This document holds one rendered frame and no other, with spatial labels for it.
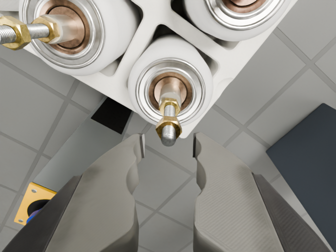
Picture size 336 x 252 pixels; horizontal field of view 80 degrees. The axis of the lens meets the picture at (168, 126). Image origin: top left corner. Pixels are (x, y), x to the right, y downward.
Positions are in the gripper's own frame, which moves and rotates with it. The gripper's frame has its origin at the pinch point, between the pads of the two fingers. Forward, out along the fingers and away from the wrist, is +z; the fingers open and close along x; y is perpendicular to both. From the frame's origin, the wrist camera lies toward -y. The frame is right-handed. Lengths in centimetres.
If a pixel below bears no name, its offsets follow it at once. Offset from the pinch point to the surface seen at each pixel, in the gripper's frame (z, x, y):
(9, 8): 15.5, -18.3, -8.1
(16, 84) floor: 35, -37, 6
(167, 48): 10.6, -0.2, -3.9
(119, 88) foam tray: 17.2, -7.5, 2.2
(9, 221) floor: 35, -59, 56
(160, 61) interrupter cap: 9.7, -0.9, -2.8
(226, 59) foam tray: 17.2, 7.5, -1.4
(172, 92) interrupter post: 7.3, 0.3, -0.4
